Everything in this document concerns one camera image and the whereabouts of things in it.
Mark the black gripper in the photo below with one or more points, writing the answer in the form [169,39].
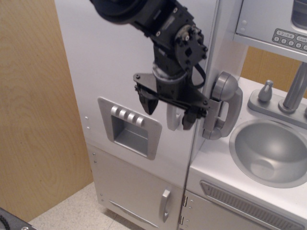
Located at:
[180,92]

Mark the silver fridge door handle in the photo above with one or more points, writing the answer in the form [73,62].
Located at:
[174,117]

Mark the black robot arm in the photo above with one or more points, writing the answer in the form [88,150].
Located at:
[178,50]

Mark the silver ice dispenser panel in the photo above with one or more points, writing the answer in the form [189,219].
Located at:
[129,129]

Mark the silver toy telephone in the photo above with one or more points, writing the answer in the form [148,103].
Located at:
[224,107]

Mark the white lower freezer door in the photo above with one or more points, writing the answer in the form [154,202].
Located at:
[132,185]

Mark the silver faucet knob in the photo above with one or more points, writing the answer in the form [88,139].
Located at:
[265,93]

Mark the white oven door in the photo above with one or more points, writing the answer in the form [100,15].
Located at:
[220,209]

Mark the silver toy sink basin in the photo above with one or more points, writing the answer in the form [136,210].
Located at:
[271,153]

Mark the white toy kitchen cabinet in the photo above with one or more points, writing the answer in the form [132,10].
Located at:
[211,160]

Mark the silver toy faucet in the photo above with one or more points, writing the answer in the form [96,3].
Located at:
[289,108]

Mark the black base corner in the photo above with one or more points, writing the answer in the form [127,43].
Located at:
[9,221]

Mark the silver lower door handle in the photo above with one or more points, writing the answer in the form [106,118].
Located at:
[163,213]

